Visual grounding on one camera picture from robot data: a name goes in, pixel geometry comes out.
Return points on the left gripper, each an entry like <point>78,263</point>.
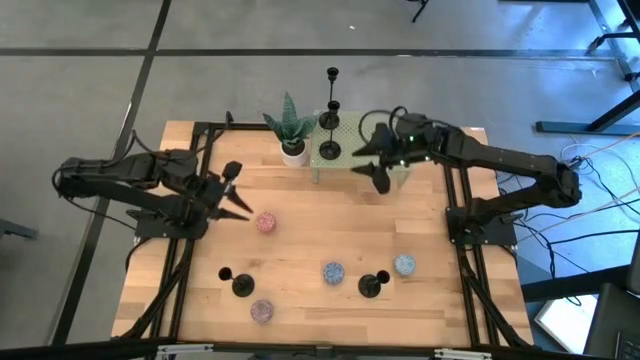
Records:
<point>210,195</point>

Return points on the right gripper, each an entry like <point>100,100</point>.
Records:
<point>410,142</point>

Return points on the pink mosaic candle holder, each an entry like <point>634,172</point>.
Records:
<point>266,223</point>

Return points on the black metal candlestick holder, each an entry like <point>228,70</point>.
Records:
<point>330,150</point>
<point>327,121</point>
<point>243,285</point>
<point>369,286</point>

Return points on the purple mosaic candle holder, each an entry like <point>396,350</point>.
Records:
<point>262,310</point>

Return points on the light blue mosaic candle holder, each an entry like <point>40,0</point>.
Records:
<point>405,265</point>

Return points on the dark blue mosaic candle holder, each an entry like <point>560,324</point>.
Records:
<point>333,274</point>

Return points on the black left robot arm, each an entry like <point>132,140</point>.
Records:
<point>125,170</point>

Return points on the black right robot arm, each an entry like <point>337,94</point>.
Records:
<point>500,155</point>

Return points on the green perforated metal shelf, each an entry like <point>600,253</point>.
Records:
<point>347,130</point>

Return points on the snake plant in white pot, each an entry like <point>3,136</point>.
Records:
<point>294,160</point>

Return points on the black stand leg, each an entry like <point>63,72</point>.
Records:
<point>420,11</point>

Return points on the black power adapter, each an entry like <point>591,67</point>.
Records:
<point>576,162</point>

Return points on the grey chair base leg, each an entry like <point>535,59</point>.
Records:
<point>15,230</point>

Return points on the black desk bar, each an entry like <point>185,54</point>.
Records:
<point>575,285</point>

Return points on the white paper sheet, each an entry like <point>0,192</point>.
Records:
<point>565,322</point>

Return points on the black laptop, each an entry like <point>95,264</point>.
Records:
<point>615,325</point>

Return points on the black aluminium table frame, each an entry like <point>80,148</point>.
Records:
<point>235,126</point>

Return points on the silver mounting bracket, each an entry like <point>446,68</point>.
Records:
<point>185,350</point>
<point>462,355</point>

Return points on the black desk leg frame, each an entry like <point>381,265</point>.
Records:
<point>565,127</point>

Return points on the grey desk leg frame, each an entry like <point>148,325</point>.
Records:
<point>631,76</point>

